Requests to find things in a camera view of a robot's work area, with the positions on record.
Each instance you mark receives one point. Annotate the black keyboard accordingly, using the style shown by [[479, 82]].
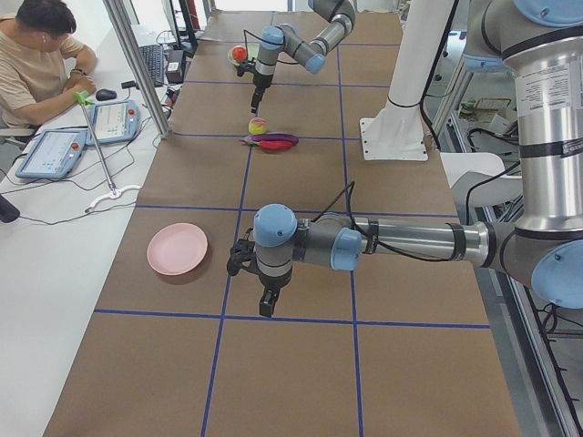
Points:
[[153, 57]]

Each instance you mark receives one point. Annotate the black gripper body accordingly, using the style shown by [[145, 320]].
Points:
[[260, 79], [271, 283]]

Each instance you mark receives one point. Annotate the white camera pillar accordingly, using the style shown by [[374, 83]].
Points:
[[410, 77]]

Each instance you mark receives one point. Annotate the purple eggplant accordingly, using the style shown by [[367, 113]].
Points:
[[277, 136]]

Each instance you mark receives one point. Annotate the green plate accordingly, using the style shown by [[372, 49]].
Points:
[[253, 51]]

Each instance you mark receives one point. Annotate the red pomegranate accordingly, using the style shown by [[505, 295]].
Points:
[[238, 53]]

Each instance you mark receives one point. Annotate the pink yellow peach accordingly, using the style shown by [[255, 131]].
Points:
[[257, 126]]

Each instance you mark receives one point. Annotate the black computer mouse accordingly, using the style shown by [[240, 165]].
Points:
[[104, 94]]

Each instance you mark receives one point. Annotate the metal reacher stick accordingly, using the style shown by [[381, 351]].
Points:
[[86, 102]]

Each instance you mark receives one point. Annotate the seated person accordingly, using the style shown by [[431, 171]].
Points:
[[43, 67]]

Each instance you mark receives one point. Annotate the teach pendant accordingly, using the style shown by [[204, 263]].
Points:
[[115, 121], [54, 154]]

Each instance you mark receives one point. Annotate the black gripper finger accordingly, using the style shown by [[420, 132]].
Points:
[[256, 100], [268, 302]]

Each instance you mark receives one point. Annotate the far teach pendant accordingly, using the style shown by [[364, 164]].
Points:
[[115, 121]]

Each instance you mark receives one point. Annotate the aluminium frame post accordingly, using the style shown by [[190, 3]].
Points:
[[118, 17]]

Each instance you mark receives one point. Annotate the near teach pendant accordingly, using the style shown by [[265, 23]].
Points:
[[54, 154]]

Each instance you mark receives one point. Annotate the white chair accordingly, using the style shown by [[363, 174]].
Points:
[[483, 177]]

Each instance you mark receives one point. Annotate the red chili pepper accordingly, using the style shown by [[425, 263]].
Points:
[[272, 146]]

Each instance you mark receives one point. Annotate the pink plate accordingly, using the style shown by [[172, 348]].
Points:
[[177, 249]]

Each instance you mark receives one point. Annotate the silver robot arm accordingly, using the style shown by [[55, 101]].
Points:
[[309, 41], [541, 43]]

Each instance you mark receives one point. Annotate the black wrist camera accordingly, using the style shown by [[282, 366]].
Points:
[[245, 66], [243, 256]]

